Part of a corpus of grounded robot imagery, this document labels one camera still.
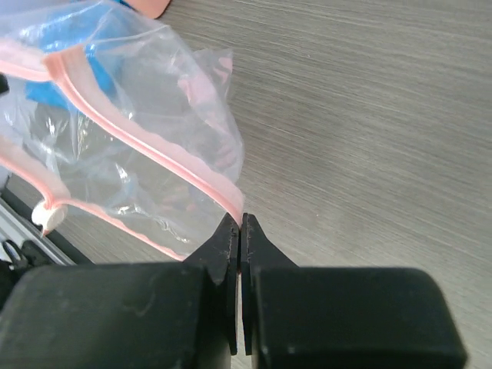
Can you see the pink divided tray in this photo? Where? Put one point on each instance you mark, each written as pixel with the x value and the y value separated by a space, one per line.
pixel 150 8

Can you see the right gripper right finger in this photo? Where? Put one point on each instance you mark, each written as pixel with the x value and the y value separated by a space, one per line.
pixel 257 251

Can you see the clear zip top bag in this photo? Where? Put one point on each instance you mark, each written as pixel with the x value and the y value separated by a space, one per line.
pixel 158 160

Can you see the blue cloth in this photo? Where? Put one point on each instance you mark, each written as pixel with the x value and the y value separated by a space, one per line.
pixel 73 66

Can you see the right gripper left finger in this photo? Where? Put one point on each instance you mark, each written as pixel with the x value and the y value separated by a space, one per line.
pixel 219 256

